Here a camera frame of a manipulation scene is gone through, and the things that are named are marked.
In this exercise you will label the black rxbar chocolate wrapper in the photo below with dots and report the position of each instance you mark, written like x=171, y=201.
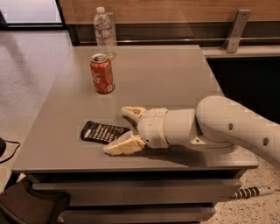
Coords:
x=101, y=133

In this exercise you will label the red soda can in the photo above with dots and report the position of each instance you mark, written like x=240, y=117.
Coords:
x=102, y=74

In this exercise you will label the horizontal metal rail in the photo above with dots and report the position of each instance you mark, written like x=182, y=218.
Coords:
x=198, y=41

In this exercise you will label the dark bag on floor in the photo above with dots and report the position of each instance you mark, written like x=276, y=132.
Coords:
x=20, y=204

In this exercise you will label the metal rail bracket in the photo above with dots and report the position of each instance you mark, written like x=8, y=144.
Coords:
x=234, y=37

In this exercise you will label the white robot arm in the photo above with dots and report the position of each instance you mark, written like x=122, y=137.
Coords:
x=218, y=125

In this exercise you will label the clear plastic water bottle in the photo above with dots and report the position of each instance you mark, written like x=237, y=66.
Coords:
x=104, y=33

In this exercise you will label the grey cabinet with drawers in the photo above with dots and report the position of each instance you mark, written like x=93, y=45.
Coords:
x=168, y=186

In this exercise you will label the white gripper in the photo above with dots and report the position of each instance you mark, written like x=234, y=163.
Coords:
x=153, y=127

